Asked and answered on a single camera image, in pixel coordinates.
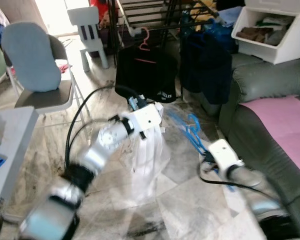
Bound blue plastic hanger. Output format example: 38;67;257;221
166;112;236;193

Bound white shirt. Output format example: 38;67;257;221
107;102;172;211

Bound pink plastic hanger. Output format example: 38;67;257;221
137;27;158;65

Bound pink foam mat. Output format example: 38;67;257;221
240;95;300;181

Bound navy blue garment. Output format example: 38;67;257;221
180;31;234;106

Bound dark green leather sofa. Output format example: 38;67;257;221
217;52;300;240

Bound black t-shirt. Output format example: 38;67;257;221
115;45;180;104

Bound brown folded clothes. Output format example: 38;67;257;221
237;26;273;43

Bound white storage bin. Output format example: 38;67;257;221
231;0;300;65

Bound yellow crumpled cloth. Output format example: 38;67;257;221
192;2;216;26

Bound black clothes drying rack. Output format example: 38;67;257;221
107;0;231;51

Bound white child chair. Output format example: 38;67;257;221
67;6;111;72

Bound pink floor cloth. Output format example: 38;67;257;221
59;62;72;75

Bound grey folding chair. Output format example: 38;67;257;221
1;22;86;131

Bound white folding table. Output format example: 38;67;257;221
0;106;39;221

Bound blue pillow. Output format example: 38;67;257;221
1;21;62;93

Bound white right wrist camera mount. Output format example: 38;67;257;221
208;139;245;168

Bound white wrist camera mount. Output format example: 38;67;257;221
208;139;245;168
122;102;163;133

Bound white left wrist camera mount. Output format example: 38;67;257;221
122;102;163;133

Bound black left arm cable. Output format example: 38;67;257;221
64;85;141;171

